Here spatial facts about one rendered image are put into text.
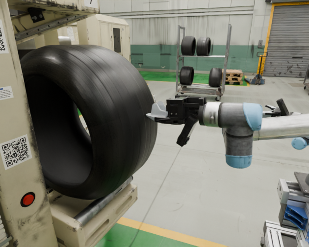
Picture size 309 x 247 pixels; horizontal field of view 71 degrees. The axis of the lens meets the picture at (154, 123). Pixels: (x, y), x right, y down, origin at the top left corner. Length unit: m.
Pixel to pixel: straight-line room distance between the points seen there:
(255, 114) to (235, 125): 0.06
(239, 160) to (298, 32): 11.44
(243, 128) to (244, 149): 0.06
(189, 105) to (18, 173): 0.53
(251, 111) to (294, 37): 11.43
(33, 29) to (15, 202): 0.74
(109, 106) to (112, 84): 0.08
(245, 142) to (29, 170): 0.62
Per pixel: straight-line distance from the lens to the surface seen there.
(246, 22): 11.79
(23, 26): 1.16
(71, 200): 1.15
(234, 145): 0.66
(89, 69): 0.69
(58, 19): 1.26
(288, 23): 11.98
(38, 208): 0.82
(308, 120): 0.83
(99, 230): 0.96
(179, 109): 0.67
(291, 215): 1.61
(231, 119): 0.63
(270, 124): 0.80
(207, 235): 2.07
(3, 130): 0.67
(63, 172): 1.11
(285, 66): 12.00
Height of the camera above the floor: 1.50
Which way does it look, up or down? 20 degrees down
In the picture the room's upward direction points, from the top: straight up
